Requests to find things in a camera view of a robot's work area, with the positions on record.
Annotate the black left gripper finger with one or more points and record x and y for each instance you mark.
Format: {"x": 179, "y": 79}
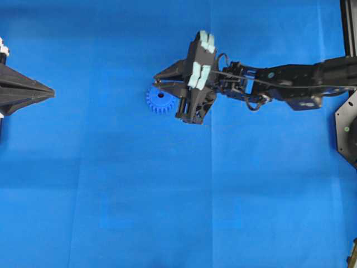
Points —
{"x": 13, "y": 100}
{"x": 13, "y": 79}

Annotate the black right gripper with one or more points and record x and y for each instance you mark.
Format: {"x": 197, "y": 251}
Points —
{"x": 195, "y": 71}

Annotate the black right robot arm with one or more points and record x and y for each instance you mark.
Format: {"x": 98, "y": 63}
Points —
{"x": 302, "y": 87}

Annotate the small blue gear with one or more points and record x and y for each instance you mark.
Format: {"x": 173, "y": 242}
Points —
{"x": 158, "y": 101}

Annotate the blue table mat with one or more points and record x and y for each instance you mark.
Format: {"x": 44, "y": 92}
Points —
{"x": 94, "y": 178}

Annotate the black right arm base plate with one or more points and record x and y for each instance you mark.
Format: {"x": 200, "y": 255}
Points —
{"x": 345, "y": 126}

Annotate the black aluminium frame rail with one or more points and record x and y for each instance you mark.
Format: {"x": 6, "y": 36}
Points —
{"x": 348, "y": 17}

